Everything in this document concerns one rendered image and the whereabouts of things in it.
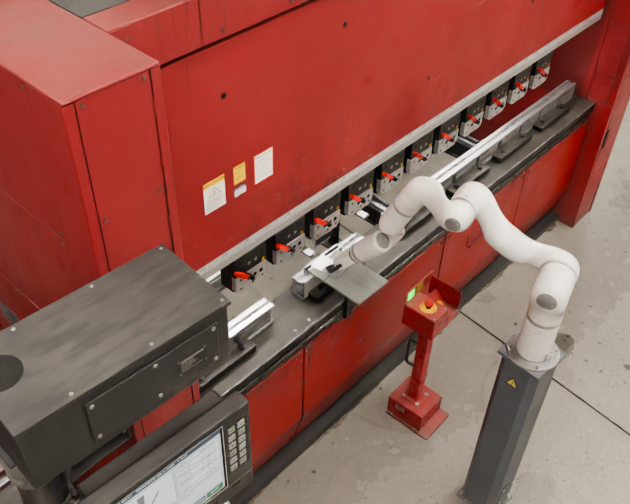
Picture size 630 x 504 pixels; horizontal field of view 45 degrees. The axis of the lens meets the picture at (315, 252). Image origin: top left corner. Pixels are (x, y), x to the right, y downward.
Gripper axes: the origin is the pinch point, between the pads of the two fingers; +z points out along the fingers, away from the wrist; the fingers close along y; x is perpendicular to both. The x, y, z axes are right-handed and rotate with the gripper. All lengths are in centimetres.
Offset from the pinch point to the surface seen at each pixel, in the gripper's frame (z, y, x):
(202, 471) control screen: -61, 118, 5
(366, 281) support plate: -7.1, -2.2, 12.2
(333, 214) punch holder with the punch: -14.9, -2.4, -17.4
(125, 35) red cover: -89, 79, -88
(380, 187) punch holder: -14.4, -31.4, -13.5
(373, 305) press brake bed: 20.7, -19.8, 28.3
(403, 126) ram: -33, -43, -28
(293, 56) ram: -70, 20, -67
